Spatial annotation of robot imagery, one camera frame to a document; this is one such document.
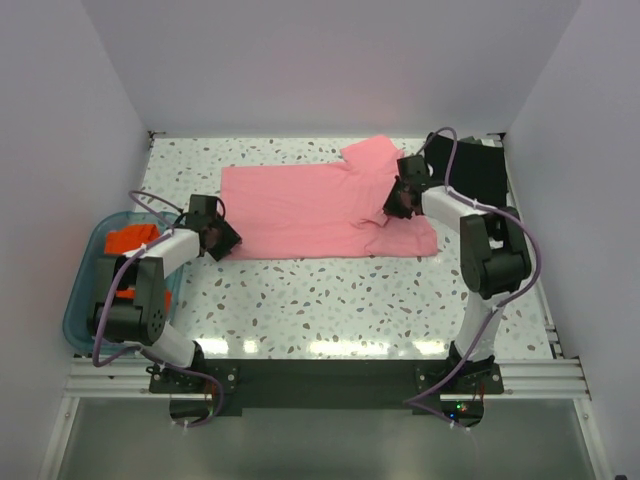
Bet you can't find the pink t-shirt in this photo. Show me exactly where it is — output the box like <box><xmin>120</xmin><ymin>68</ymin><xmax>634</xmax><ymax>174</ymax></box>
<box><xmin>221</xmin><ymin>135</ymin><xmax>438</xmax><ymax>260</ymax></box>

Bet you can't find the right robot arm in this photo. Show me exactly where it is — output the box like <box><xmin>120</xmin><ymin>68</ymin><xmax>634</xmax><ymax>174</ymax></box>
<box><xmin>384</xmin><ymin>155</ymin><xmax>532</xmax><ymax>393</ymax></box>

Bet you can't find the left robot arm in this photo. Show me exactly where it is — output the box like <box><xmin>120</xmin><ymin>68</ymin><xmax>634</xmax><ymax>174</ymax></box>
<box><xmin>87</xmin><ymin>194</ymin><xmax>242</xmax><ymax>392</ymax></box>

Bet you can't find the folded black t-shirt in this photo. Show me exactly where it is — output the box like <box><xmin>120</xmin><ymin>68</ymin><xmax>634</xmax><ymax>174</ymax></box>
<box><xmin>424</xmin><ymin>135</ymin><xmax>508</xmax><ymax>208</ymax></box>

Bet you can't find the orange t-shirt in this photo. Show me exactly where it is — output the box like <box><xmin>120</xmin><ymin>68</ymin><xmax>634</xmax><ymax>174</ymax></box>
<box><xmin>104</xmin><ymin>224</ymin><xmax>172</xmax><ymax>312</ymax></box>

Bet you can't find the teal plastic basket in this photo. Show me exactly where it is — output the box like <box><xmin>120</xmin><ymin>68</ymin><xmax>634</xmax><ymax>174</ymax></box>
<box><xmin>62</xmin><ymin>211</ymin><xmax>183</xmax><ymax>356</ymax></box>

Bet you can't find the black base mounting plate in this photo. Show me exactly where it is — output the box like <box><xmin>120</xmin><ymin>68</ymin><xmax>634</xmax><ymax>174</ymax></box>
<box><xmin>146</xmin><ymin>359</ymin><xmax>505</xmax><ymax>426</ymax></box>

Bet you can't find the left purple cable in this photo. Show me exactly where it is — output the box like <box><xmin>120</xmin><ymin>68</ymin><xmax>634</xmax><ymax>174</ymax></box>
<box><xmin>92</xmin><ymin>189</ymin><xmax>224</xmax><ymax>429</ymax></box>

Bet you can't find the aluminium frame rail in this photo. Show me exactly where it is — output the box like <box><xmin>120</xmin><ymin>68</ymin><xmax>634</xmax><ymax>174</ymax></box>
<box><xmin>65</xmin><ymin>358</ymin><xmax>590</xmax><ymax>400</ymax></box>

